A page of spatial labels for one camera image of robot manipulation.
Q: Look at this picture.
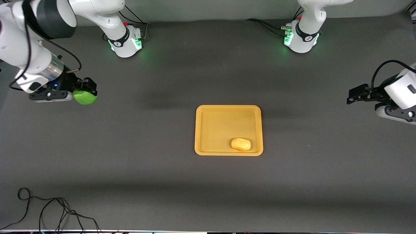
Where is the green apple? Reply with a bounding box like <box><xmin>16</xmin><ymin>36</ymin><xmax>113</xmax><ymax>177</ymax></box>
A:
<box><xmin>73</xmin><ymin>90</ymin><xmax>98</xmax><ymax>105</ymax></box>

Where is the yellow-brown potato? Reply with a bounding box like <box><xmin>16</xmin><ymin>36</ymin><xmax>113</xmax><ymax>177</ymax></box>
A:
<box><xmin>231</xmin><ymin>138</ymin><xmax>252</xmax><ymax>151</ymax></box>

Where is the black right arm base cable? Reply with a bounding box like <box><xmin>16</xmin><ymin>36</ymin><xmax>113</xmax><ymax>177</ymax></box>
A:
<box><xmin>119</xmin><ymin>5</ymin><xmax>149</xmax><ymax>41</ymax></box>

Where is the black left arm base cable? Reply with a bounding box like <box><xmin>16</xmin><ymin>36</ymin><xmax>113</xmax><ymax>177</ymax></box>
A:
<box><xmin>246</xmin><ymin>6</ymin><xmax>305</xmax><ymax>37</ymax></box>

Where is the black arm base cable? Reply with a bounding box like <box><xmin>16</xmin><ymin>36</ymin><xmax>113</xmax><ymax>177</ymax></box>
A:
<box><xmin>119</xmin><ymin>5</ymin><xmax>149</xmax><ymax>41</ymax></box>
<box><xmin>246</xmin><ymin>6</ymin><xmax>305</xmax><ymax>37</ymax></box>

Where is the yellow plastic tray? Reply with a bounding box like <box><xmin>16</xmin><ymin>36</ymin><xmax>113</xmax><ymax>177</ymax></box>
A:
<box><xmin>194</xmin><ymin>105</ymin><xmax>263</xmax><ymax>156</ymax></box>

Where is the loose thin black cable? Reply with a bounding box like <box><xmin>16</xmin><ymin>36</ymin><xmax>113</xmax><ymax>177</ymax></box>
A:
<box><xmin>0</xmin><ymin>188</ymin><xmax>101</xmax><ymax>234</ymax></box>

